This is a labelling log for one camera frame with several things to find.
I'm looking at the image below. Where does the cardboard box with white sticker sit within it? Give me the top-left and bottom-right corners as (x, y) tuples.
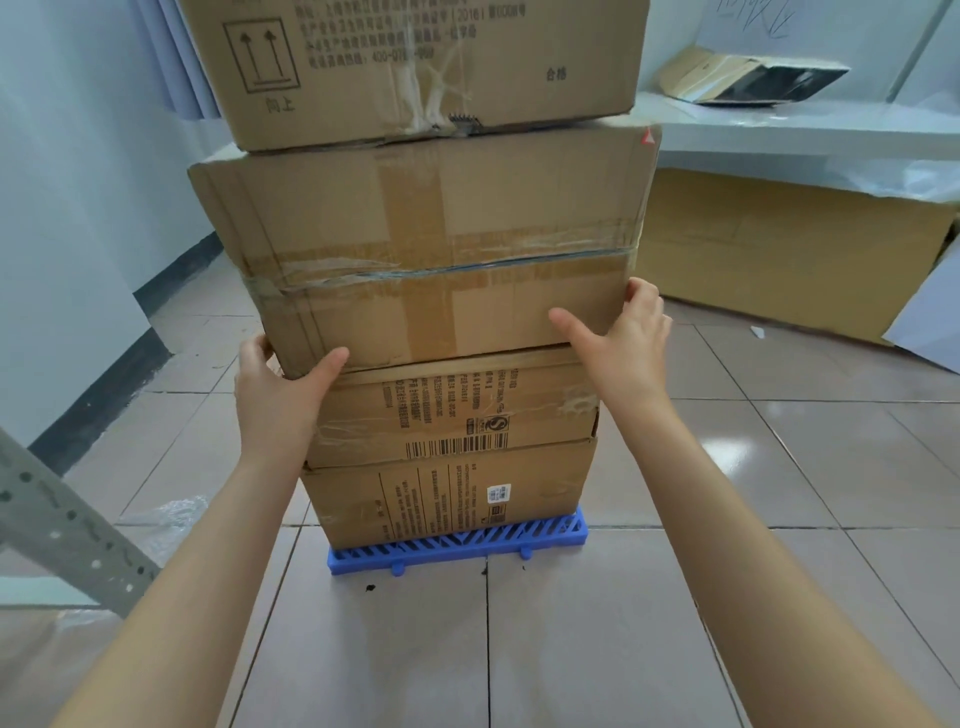
(300, 435), (599, 552)

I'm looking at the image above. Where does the taped plain cardboard box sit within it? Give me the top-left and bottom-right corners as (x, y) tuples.
(187, 122), (664, 381)

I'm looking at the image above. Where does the cardboard box with barcode print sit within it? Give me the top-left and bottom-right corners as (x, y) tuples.
(266, 343), (601, 471)

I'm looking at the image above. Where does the white shelf board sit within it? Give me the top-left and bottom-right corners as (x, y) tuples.
(634, 88), (960, 162)

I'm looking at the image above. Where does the blue plastic pallet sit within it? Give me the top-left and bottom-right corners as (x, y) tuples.
(327, 505), (587, 578)

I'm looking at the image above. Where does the person's left forearm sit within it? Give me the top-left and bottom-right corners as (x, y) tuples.
(49, 450), (309, 728)

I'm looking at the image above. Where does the person's left hand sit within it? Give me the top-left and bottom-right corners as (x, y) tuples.
(234, 333), (351, 472)

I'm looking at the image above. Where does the person's right forearm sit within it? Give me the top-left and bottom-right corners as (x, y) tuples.
(600, 390), (945, 728)

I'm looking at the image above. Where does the cardboard box with arrow print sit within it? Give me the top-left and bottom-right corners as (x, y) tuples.
(177, 0), (651, 156)

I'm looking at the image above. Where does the white foam board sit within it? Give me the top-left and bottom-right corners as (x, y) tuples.
(882, 237), (960, 375)

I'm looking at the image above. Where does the open box with black content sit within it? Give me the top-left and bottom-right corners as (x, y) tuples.
(657, 43), (852, 108)

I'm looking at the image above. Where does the person's right hand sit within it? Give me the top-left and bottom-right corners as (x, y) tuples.
(549, 276), (674, 410)

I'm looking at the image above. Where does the large flat cardboard box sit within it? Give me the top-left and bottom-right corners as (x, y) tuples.
(634, 166), (960, 346)

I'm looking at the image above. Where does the grey perforated metal beam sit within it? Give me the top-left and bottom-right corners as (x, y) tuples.
(0, 427), (163, 621)

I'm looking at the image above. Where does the clear plastic sheet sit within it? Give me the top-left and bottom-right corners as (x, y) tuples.
(0, 495), (210, 728)

